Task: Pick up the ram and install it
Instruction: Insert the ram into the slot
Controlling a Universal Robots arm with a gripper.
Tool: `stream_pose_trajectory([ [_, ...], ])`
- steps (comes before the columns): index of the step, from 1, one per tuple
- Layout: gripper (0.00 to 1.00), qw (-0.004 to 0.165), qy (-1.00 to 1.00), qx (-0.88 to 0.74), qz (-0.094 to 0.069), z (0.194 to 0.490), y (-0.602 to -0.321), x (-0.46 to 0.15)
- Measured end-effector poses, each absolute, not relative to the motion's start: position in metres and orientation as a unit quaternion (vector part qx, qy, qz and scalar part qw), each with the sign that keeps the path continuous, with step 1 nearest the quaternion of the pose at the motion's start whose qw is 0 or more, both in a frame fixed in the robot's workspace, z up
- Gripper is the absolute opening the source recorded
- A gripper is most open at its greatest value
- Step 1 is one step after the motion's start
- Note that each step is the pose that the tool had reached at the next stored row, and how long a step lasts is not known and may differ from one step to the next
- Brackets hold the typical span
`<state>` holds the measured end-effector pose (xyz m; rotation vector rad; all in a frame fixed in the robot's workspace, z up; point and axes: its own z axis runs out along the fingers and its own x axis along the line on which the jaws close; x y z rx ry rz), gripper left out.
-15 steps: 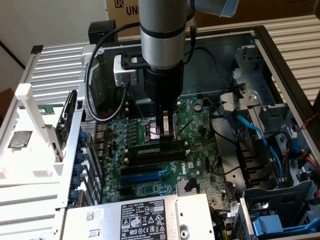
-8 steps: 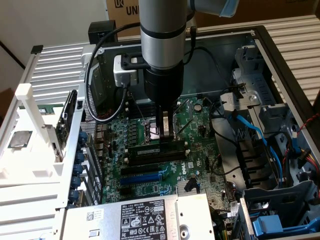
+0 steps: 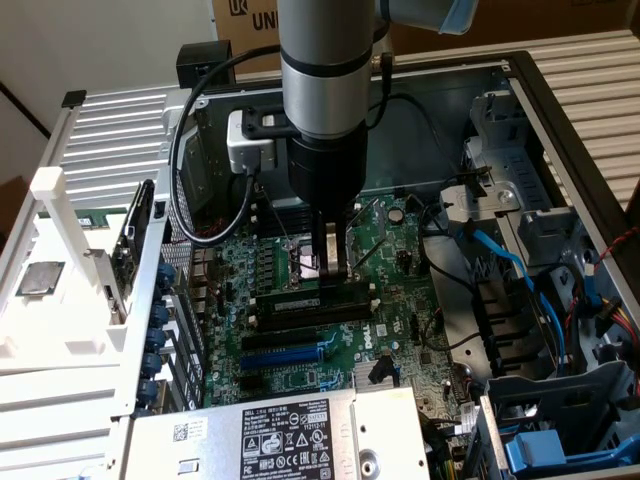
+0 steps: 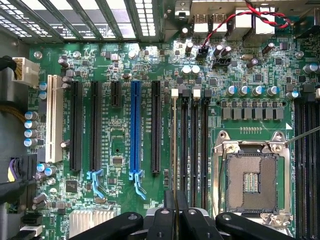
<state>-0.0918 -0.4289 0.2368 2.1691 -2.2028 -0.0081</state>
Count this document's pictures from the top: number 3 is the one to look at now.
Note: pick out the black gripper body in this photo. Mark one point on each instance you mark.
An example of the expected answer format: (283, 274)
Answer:
(327, 170)

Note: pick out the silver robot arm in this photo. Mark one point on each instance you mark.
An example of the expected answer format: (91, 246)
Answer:
(325, 75)

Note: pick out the CPU socket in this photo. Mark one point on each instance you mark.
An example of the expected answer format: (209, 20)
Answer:
(305, 260)

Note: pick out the silver socket cover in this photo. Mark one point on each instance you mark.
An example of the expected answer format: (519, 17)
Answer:
(380, 217)

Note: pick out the thin metal locking lever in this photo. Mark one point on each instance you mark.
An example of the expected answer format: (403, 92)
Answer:
(274, 216)

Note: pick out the silver coin battery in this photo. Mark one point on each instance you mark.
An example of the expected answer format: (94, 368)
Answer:
(397, 215)

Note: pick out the open grey PC case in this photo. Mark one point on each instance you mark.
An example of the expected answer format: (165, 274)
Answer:
(415, 150)

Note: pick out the green motherboard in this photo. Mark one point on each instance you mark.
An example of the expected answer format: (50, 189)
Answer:
(400, 310)

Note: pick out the long black expansion slot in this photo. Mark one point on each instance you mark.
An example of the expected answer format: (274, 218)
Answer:
(280, 340)

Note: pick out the long blue expansion slot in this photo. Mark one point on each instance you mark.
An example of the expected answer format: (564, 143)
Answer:
(280, 359)

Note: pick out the silver heat sink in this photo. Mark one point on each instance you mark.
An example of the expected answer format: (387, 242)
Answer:
(362, 375)

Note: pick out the short black expansion slot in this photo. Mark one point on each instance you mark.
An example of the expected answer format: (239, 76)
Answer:
(251, 383)

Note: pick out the printed cardboard box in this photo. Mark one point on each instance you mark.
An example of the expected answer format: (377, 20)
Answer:
(240, 35)

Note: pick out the blue slot retainer clip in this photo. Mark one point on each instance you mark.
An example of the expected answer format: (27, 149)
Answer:
(156, 338)
(150, 390)
(166, 275)
(160, 312)
(152, 365)

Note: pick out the black plastic box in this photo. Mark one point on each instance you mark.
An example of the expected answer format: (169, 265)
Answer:
(190, 52)

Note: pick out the grey metal disk bay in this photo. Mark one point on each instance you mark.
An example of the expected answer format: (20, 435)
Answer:
(510, 160)

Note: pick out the silver power supply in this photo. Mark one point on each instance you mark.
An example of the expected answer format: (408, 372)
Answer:
(380, 430)

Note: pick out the graphics card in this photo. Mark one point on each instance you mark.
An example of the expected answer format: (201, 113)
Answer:
(132, 240)

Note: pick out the grey metal drive cage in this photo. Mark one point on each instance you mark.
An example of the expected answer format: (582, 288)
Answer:
(550, 395)

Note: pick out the small black end cap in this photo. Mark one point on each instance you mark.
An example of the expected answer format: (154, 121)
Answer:
(74, 99)

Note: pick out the plain cardboard box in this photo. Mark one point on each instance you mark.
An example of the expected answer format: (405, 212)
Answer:
(550, 20)

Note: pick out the white parts rack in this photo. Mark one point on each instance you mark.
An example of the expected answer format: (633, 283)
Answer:
(60, 330)

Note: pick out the blue plastic drive caddy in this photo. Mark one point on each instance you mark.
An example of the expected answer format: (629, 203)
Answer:
(537, 450)

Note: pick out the silver CPU chip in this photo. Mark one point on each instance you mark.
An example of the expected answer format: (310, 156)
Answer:
(42, 277)

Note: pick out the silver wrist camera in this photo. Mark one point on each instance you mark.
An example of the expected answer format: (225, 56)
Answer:
(245, 150)

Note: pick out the black plastic bracket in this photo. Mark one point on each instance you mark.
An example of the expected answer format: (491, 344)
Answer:
(500, 310)

